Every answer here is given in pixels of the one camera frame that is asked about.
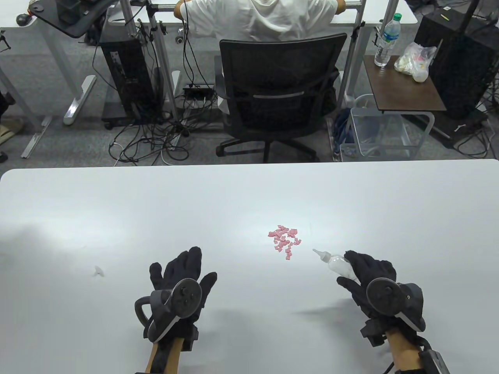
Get person's left hand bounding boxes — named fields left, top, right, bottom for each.
left=143, top=246, right=218, bottom=351

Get person's right hand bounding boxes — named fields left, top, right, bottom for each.
left=337, top=250, right=398, bottom=346

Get clear conical bottle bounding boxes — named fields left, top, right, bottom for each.
left=313, top=249, right=361, bottom=283

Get pile of pink paper scraps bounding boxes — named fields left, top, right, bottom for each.
left=267, top=225, right=303, bottom=261

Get person's left forearm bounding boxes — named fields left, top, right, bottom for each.
left=145, top=338, right=184, bottom=374

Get clear plastic water bottle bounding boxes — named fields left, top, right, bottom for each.
left=374, top=13, right=402, bottom=68

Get black grey hand controller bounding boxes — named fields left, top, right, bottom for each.
left=365, top=277, right=426, bottom=333
left=134, top=277, right=203, bottom=344

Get clear plastic bin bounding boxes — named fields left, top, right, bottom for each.
left=350, top=94, right=413, bottom=158

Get black power strip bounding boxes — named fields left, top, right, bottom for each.
left=183, top=85, right=215, bottom=98

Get brown side table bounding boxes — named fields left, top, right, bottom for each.
left=363, top=55, right=447, bottom=159

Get white desk grey legs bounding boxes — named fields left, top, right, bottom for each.
left=0, top=0, right=97, bottom=159

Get black computer tower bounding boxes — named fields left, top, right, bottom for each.
left=413, top=10, right=499, bottom=120
left=99, top=37, right=164, bottom=126

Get clear plastic bag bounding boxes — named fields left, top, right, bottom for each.
left=394, top=42, right=437, bottom=83

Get black mesh office chair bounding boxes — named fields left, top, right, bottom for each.
left=214, top=33, right=348, bottom=163

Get black stand shelf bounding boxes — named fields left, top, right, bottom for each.
left=29, top=0, right=120, bottom=39

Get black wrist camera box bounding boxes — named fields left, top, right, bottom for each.
left=419, top=348, right=449, bottom=374

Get bundle of black cables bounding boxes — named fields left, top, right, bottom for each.
left=109, top=111, right=195, bottom=165

